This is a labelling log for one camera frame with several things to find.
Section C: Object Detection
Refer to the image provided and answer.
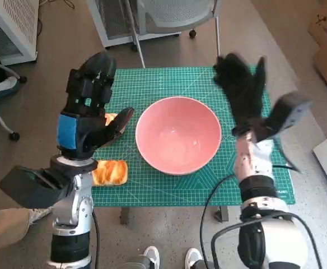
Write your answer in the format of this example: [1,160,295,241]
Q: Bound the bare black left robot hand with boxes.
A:
[56,51,136,161]

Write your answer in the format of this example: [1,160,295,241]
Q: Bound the round toy bread bun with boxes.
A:
[104,112,125,136]

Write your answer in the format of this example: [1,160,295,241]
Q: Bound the black table leg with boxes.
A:
[120,207,130,225]
[216,206,231,223]

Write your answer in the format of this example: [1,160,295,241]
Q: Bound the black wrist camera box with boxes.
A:
[253,91,313,173]
[0,165,74,210]

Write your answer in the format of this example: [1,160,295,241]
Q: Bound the white perforated cabinet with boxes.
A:
[0,0,40,67]

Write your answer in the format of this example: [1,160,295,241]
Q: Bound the green cutting mat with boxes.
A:
[90,66,296,207]

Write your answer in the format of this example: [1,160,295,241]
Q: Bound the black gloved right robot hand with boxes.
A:
[213,52,268,129]

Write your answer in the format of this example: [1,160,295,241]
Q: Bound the white shoe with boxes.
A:
[185,248,203,269]
[143,246,161,269]

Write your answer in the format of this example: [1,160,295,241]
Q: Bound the pink bowl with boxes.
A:
[135,96,222,176]

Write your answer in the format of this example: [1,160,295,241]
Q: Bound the grey mesh chair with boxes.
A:
[124,0,223,69]

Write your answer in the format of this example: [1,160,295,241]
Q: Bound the grey robot leg part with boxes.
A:
[123,255,156,269]

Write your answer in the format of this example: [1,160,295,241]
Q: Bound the black robot leg part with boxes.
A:
[194,259,217,269]

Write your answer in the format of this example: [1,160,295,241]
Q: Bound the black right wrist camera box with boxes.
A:
[253,91,313,173]

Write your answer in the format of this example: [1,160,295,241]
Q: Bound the long striped toy bread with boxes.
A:
[92,159,129,187]

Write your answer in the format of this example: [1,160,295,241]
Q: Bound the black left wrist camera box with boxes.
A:
[0,165,74,210]

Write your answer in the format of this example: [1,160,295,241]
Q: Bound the grey tube chair with casters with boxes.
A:
[0,55,27,141]

